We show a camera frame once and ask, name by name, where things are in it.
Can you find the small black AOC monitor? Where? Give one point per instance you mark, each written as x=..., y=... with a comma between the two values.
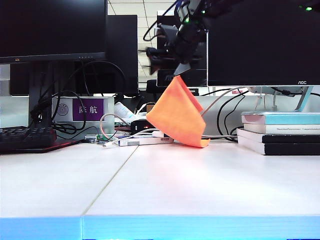
x=200, y=78

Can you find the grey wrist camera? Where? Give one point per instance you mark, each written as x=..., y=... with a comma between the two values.
x=166, y=31

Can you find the black monitor stand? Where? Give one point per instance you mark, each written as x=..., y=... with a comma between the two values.
x=40, y=87

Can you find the teal book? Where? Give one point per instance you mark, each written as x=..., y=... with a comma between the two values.
x=287, y=119

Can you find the wide black AOC monitor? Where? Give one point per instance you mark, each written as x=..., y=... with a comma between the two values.
x=262, y=50

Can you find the white printed packet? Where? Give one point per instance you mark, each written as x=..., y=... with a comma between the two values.
x=123, y=111

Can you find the green circuit board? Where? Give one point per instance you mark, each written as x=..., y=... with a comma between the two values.
x=101, y=138

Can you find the orange rag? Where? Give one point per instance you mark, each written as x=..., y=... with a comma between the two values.
x=177, y=117

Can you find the large black monitor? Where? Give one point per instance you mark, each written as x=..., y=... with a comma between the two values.
x=50, y=25

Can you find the black keyboard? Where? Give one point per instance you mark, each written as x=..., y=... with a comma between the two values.
x=25, y=140

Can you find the small silver usb module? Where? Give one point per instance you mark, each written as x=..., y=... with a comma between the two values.
x=90, y=138

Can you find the silver monitor stand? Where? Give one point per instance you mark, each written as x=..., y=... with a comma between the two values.
x=303, y=100

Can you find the white book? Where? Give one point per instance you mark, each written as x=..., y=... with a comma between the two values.
x=287, y=129

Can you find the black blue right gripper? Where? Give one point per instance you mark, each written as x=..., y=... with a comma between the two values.
x=185, y=50

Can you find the black device with red light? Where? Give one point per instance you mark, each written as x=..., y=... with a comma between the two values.
x=137, y=126

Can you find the blue and white flat carton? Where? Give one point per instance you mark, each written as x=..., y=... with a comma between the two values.
x=140, y=142

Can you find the white adapter block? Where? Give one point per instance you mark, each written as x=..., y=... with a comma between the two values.
x=157, y=134

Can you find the white box with purple label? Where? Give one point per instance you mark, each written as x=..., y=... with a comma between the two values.
x=88, y=110

